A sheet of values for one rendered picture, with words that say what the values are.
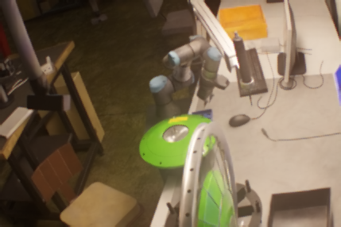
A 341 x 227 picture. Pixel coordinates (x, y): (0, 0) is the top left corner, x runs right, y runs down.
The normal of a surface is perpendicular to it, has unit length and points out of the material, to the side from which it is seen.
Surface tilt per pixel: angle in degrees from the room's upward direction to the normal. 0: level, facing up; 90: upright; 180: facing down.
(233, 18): 86
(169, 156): 22
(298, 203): 87
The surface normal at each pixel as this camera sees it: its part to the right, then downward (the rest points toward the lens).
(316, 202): -0.26, 0.56
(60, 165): 0.68, 0.25
